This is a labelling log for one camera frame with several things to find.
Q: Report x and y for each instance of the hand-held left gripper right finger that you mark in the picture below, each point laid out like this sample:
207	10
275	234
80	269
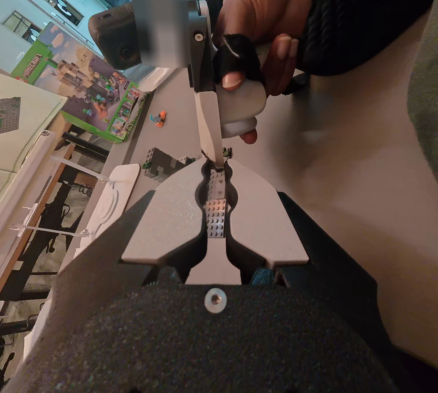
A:
270	225

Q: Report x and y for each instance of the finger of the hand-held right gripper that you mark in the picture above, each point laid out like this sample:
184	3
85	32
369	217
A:
208	115

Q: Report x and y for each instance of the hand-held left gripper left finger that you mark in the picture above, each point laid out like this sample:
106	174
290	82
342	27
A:
167	221

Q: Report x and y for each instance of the grey green toy brick assembly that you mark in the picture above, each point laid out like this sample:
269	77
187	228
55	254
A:
216	215

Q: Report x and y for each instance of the grey toy brick baseplate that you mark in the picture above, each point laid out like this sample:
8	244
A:
164	163

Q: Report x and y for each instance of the grey desk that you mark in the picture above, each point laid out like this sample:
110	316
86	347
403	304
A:
342	194

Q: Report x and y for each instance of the orange toy brick minifigure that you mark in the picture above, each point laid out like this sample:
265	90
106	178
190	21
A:
160	119

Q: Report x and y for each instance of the glass window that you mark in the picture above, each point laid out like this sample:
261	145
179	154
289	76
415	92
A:
20	24
58	2

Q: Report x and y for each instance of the green toy brick set box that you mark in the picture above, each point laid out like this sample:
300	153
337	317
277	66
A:
85	91

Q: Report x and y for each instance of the white instruction booklet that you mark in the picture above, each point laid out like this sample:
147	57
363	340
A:
30	132

